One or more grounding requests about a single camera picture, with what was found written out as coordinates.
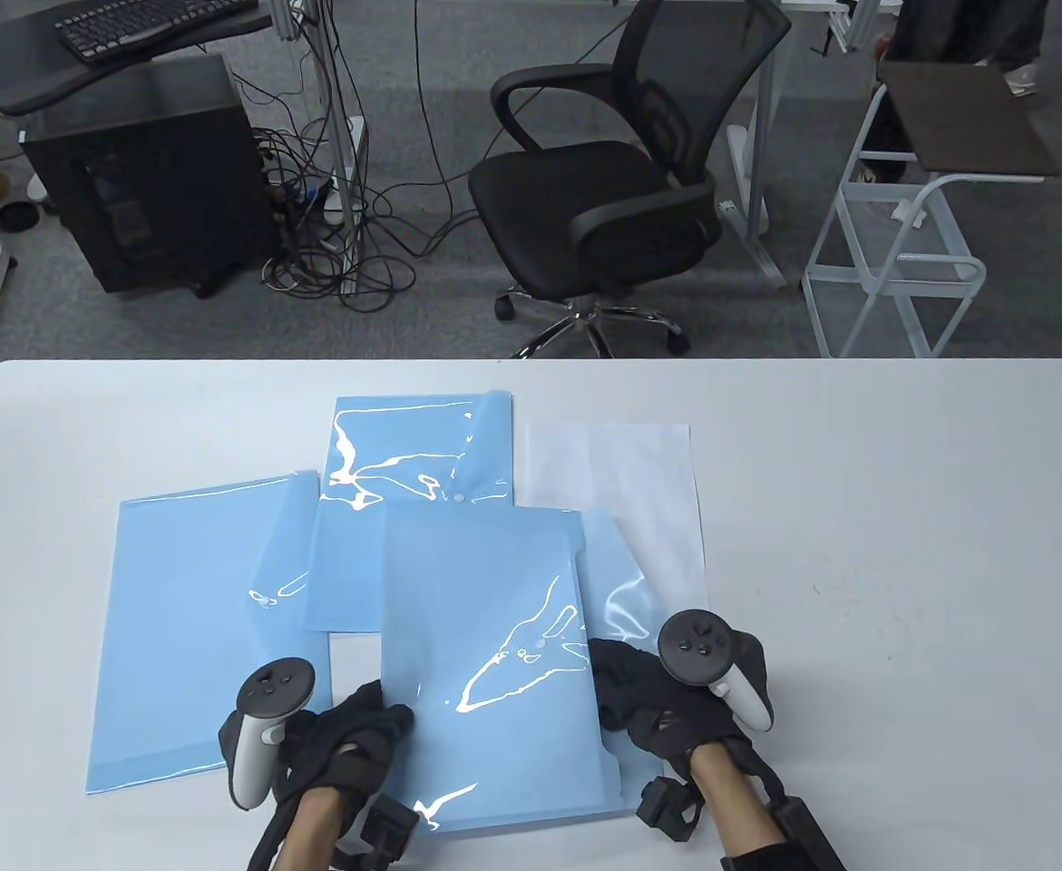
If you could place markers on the person's left hand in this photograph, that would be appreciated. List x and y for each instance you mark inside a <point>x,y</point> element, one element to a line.
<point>349,735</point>

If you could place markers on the person's right hand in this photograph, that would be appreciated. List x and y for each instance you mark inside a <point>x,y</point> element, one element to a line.
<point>639,708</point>

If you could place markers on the blue plastic snap envelope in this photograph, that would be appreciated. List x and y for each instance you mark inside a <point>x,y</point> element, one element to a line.
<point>349,562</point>
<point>458,635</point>
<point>186,617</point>

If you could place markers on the white paper sheet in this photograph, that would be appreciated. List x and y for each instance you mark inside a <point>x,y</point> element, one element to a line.
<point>648,490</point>

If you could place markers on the person's left forearm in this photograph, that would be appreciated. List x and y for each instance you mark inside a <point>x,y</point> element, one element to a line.
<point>308,835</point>

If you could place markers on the white and black controller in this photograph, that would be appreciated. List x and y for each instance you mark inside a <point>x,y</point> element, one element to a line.
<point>275,685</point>
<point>694,640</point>

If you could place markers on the black battery pack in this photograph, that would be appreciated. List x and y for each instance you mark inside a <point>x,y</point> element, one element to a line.
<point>807,835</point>

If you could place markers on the black mesh office chair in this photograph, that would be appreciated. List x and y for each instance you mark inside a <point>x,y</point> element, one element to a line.
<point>576,195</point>

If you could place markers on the small white object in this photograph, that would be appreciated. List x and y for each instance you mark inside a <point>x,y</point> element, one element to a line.
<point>907,213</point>

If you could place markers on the black computer tower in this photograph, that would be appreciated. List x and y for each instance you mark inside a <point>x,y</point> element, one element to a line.
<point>150,181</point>

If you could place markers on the grey metal desk leg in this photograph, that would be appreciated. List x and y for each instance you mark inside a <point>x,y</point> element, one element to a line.
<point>336,136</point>

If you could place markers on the white power strip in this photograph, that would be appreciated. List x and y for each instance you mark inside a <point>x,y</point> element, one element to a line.
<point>358,134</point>

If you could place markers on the black round lid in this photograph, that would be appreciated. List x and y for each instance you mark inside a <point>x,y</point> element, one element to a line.
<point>18,218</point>

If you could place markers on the white cart with brown top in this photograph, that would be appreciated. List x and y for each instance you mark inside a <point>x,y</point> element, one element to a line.
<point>966,118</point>

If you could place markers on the black keyboard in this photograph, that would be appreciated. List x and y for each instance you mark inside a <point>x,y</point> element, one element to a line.
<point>131,23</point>

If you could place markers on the black keyboard desk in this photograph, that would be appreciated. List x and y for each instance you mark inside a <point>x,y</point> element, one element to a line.
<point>4,73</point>

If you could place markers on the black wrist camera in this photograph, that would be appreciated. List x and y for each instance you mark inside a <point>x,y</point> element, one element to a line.
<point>667,812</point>
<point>390,826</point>

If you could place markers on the white desk frame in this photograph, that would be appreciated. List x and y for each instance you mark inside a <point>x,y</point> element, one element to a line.
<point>760,136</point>

